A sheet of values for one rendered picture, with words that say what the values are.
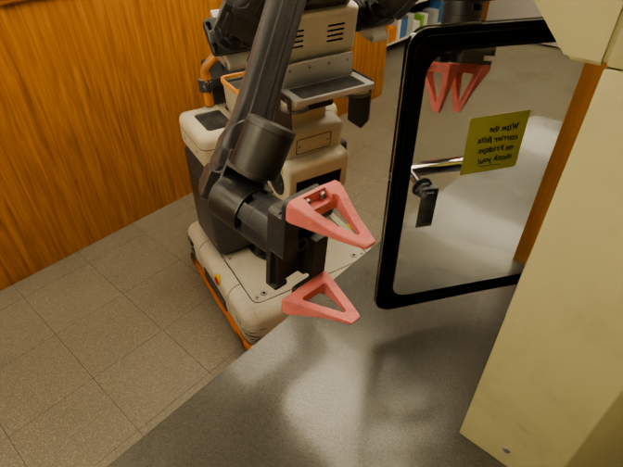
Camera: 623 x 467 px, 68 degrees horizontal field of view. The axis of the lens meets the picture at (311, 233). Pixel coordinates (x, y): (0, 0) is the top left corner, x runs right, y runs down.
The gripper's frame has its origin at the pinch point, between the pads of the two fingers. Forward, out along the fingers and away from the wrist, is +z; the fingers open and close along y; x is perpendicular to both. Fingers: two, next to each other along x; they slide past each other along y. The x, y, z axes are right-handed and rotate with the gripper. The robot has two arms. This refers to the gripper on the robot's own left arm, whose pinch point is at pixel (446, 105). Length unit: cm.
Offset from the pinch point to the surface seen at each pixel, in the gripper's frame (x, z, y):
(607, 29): -36.8, -9.9, -24.8
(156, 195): 192, 74, -7
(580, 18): -35.2, -10.4, -25.5
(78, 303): 144, 104, -53
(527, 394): -34.0, 24.5, -16.2
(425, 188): -16.4, 7.2, -17.8
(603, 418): -40.5, 22.9, -14.3
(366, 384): -14.9, 36.0, -21.6
